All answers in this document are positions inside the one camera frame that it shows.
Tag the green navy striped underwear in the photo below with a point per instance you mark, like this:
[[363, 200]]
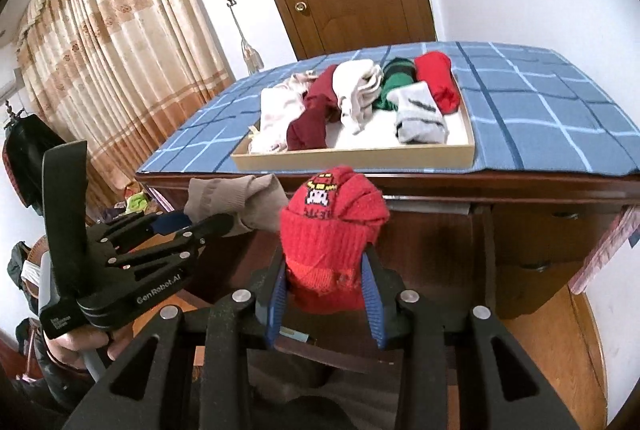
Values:
[[395, 78]]

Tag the grey striped sock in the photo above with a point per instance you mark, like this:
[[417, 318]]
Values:
[[417, 118]]

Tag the taupe sock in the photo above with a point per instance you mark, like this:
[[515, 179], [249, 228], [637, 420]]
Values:
[[240, 202]]

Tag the bright green cloth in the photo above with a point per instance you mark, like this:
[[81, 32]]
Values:
[[137, 202]]

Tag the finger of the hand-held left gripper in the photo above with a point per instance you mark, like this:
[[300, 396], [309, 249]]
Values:
[[200, 235], [150, 224]]

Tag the person's left hand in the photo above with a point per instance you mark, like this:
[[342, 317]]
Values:
[[92, 341]]

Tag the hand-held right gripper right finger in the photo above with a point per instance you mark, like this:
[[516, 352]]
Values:
[[375, 305]]

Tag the red patterned knit sock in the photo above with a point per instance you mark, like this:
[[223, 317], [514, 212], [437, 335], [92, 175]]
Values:
[[325, 250]]

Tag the person's left forearm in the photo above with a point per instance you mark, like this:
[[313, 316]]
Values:
[[45, 390]]

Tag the beige wooden tray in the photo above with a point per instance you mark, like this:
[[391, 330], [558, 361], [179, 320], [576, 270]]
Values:
[[370, 143]]

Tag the beige patterned curtain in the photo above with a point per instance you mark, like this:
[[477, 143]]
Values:
[[125, 35]]

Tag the curtain tieback tassel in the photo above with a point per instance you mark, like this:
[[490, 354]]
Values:
[[251, 55]]

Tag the pale pink white underwear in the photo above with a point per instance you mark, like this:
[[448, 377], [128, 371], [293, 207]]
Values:
[[277, 115]]

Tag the cream underwear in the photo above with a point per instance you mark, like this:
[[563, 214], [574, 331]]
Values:
[[352, 95]]

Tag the pink hanging cloth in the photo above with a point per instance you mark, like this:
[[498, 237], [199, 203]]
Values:
[[605, 250]]

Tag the brass door knob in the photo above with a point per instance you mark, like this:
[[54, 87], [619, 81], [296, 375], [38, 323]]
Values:
[[300, 7]]

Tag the black hanging bag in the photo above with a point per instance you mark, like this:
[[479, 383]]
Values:
[[30, 150]]

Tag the blue checked tablecloth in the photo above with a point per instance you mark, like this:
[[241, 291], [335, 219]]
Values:
[[550, 110]]

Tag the dark wooden desk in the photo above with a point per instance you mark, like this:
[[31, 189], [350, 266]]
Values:
[[530, 195]]

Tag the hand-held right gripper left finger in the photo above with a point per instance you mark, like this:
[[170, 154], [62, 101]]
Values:
[[276, 305]]

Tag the small pale blue label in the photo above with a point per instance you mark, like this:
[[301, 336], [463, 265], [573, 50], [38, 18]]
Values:
[[295, 336]]

